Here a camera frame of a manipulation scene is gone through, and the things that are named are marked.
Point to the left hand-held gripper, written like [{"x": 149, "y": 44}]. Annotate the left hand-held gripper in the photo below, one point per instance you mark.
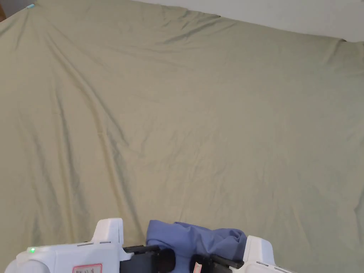
[{"x": 71, "y": 256}]

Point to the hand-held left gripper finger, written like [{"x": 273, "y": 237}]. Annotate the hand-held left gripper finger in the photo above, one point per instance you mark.
[{"x": 167, "y": 260}]

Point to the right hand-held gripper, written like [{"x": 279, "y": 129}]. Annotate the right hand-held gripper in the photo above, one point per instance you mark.
[{"x": 258, "y": 256}]

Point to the blue garment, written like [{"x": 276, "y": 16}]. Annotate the blue garment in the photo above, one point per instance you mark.
[{"x": 199, "y": 236}]

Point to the bed with pale green sheet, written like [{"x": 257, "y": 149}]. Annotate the bed with pale green sheet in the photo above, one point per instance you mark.
[{"x": 182, "y": 128}]

